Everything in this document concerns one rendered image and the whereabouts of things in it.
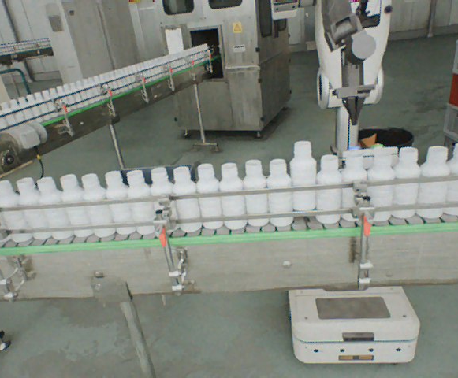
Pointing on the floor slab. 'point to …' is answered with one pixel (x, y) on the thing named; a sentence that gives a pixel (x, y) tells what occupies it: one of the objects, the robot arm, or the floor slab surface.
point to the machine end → (232, 63)
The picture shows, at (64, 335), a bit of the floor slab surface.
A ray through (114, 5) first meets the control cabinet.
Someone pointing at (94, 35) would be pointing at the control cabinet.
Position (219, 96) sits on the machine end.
